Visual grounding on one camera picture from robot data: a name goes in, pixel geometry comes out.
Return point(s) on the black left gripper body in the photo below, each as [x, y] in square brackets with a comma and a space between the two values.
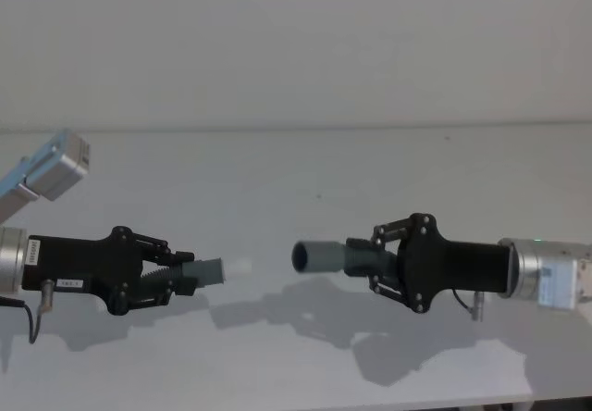
[83, 265]

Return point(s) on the grey hollow tube fitting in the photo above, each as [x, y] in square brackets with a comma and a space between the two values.
[319, 256]

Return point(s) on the white table cloth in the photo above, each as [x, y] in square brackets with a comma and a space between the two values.
[277, 189]

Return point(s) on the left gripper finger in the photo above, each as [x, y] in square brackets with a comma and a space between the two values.
[184, 286]
[152, 243]

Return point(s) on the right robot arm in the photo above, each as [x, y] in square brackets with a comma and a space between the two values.
[532, 267]

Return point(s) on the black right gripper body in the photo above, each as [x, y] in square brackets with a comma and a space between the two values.
[458, 267]

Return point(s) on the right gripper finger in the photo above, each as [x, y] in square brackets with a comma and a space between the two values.
[390, 228]
[386, 290]

